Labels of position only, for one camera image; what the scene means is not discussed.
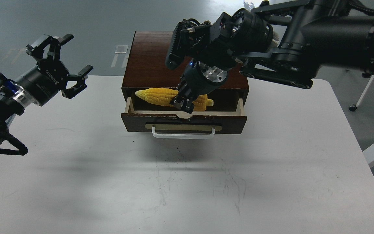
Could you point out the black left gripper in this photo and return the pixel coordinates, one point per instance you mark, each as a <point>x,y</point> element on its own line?
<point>49,76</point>

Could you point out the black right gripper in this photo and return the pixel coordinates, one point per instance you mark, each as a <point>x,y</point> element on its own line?
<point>197,79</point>

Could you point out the yellow corn cob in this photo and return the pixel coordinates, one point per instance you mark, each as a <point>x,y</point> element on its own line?
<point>163,96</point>

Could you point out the wooden drawer with white handle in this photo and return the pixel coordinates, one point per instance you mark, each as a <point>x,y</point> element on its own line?
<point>180,125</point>

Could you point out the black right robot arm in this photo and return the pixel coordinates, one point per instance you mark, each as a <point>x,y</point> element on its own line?
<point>284,43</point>

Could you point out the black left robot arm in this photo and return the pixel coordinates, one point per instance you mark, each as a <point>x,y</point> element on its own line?
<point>13,101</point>

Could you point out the dark wooden cabinet box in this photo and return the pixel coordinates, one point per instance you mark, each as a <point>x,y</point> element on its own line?
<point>146,69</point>

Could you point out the white chair frame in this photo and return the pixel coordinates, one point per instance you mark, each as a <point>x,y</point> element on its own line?
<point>354,107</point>

